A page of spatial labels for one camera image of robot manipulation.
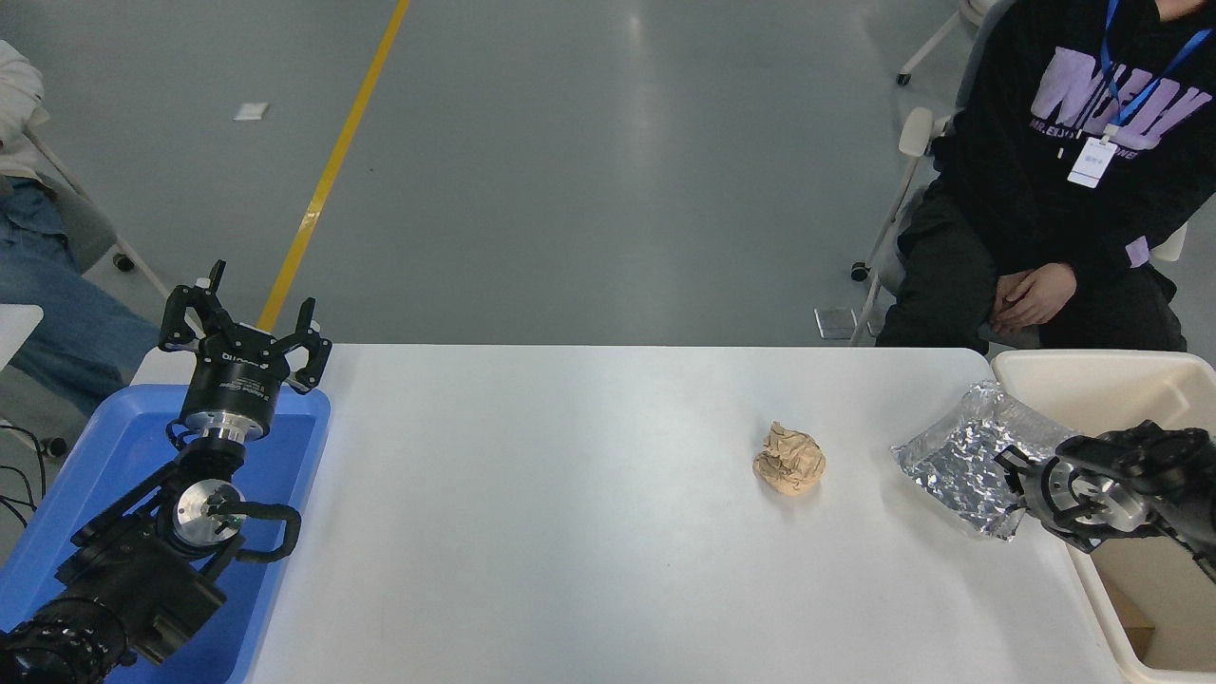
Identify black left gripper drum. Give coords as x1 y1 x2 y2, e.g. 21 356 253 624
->
180 330 290 423

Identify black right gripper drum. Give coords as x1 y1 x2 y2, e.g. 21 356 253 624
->
1015 454 1058 522

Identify foil plate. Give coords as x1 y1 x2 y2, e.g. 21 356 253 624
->
891 381 1079 542

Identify person's hand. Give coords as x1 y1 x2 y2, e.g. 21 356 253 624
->
993 262 1078 332

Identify blue plastic tray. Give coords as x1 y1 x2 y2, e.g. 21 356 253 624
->
0 383 332 684

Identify large pale bin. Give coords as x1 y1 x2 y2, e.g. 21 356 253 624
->
990 349 1216 684

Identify person in pale top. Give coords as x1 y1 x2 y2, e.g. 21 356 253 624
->
0 40 162 419

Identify small white table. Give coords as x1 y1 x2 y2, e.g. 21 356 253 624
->
0 304 45 370

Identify crumpled tan paper ball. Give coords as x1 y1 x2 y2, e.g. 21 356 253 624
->
752 421 827 496

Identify person in black top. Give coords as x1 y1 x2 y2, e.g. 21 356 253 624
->
874 0 1216 354

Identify white chair leg with caster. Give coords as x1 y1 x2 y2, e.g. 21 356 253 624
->
893 0 994 88

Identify black cables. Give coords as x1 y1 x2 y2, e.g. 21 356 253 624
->
0 425 47 529

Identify ID badge with blue lanyard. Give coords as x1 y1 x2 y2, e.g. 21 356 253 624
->
1067 0 1216 189

